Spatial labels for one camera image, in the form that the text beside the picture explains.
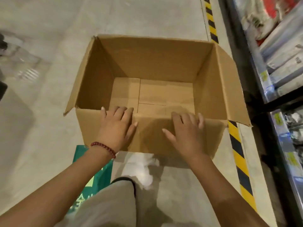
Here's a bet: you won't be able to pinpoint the person's left hand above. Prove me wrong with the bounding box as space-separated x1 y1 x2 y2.
94 106 138 154

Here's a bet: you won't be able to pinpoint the person's right hand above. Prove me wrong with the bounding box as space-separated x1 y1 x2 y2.
162 112 206 160

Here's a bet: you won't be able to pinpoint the brown cardboard box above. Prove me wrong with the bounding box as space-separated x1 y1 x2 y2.
63 34 252 160

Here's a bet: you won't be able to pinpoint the black metal store shelving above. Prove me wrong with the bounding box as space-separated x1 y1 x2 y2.
217 0 303 227

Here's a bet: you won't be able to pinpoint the person's right forearm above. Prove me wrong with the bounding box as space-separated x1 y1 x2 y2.
187 153 270 227

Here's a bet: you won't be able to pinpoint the person's left forearm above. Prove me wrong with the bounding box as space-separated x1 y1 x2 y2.
0 145 115 227

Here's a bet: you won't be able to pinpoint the person's black left shoe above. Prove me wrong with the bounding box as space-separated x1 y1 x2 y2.
110 177 137 196

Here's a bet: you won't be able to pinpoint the person's light grey trousers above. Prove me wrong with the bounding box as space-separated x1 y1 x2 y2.
54 152 221 227

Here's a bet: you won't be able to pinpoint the pile of clear bagged goods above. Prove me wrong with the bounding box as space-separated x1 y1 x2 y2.
259 11 303 97

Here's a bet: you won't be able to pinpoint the black wooden display stand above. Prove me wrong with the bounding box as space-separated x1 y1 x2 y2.
0 81 8 101

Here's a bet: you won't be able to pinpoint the red white bagged item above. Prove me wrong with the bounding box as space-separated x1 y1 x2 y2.
241 0 296 45

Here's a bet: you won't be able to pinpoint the red bead bracelet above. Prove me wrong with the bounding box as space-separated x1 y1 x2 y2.
90 142 116 159

